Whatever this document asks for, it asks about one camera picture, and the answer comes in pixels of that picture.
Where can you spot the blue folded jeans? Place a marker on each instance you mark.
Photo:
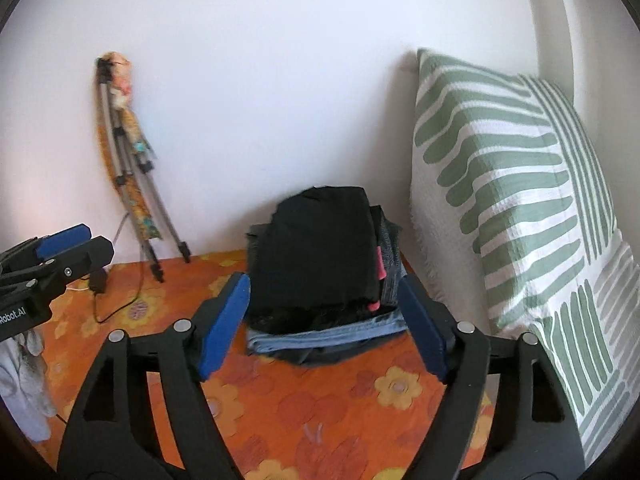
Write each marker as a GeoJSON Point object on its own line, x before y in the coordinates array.
{"type": "Point", "coordinates": [325, 338]}

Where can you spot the black pants with pink stripe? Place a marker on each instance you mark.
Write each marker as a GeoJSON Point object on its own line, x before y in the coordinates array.
{"type": "Point", "coordinates": [320, 250]}

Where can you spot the dark grey folded pants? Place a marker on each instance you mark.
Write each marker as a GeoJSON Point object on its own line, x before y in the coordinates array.
{"type": "Point", "coordinates": [390, 260]}

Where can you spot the black folded garment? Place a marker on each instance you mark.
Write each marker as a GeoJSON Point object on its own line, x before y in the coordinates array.
{"type": "Point", "coordinates": [300, 321]}

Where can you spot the orange floral blanket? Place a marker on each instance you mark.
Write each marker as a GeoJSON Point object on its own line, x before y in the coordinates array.
{"type": "Point", "coordinates": [325, 410]}

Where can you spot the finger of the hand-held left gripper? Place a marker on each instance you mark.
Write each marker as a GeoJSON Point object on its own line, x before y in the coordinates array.
{"type": "Point", "coordinates": [65, 240]}
{"type": "Point", "coordinates": [75, 265]}

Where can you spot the green and white patterned pillow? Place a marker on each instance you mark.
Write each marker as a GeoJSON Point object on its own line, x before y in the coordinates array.
{"type": "Point", "coordinates": [490, 185]}

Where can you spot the pale green striped pillow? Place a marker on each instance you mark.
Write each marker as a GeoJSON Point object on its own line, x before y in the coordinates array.
{"type": "Point", "coordinates": [590, 350]}

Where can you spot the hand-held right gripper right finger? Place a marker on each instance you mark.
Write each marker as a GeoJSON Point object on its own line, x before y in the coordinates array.
{"type": "Point", "coordinates": [422, 325]}

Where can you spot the black charger adapter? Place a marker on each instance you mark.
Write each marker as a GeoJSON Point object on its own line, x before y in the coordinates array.
{"type": "Point", "coordinates": [98, 281]}

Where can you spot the grey metal tripod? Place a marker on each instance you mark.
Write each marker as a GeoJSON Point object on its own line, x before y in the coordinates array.
{"type": "Point", "coordinates": [150, 200]}

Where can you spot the white cloth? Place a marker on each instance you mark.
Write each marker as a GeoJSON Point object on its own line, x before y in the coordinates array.
{"type": "Point", "coordinates": [22, 380]}

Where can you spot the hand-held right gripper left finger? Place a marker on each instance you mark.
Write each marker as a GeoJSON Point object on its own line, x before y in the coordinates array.
{"type": "Point", "coordinates": [225, 325]}

